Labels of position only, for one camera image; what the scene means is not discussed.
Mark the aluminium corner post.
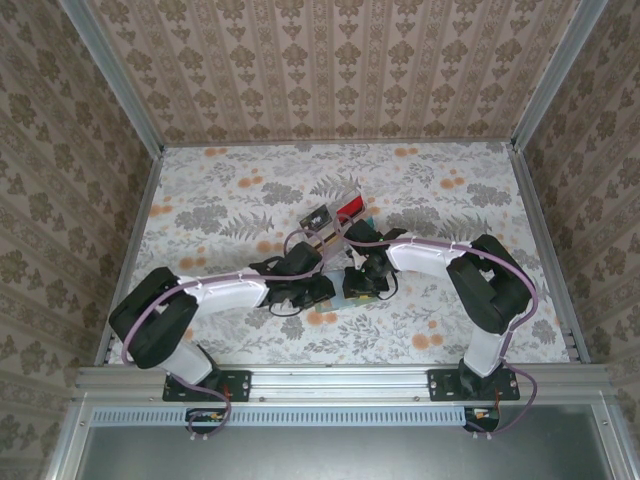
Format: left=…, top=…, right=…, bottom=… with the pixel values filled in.
left=57, top=0, right=166, bottom=155
left=509, top=0, right=612, bottom=151

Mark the black credit card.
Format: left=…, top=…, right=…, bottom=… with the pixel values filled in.
left=298, top=203, right=333, bottom=232

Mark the grey slotted cable duct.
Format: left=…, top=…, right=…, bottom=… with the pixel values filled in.
left=92, top=405, right=501, bottom=428

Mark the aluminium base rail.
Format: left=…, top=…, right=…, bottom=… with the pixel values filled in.
left=74, top=364, right=609, bottom=400

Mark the aluminium frame bar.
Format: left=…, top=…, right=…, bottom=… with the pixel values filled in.
left=42, top=394, right=96, bottom=480
left=589, top=394, right=634, bottom=480

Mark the aluminium side rail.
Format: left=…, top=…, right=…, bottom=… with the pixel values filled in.
left=508, top=147, right=592, bottom=365
left=94, top=147, right=166, bottom=366

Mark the grey metal panel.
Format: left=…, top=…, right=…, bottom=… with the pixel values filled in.
left=74, top=424, right=616, bottom=480

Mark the thin aluminium rail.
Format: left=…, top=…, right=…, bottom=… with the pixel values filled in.
left=160, top=140, right=515, bottom=150

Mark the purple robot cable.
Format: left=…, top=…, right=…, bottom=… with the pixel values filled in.
left=122, top=224, right=341, bottom=442
left=343, top=234, right=540, bottom=441

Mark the red credit card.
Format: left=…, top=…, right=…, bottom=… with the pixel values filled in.
left=336, top=193, right=366, bottom=222

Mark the clear acrylic card stand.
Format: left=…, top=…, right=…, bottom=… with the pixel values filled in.
left=295, top=185, right=377, bottom=266

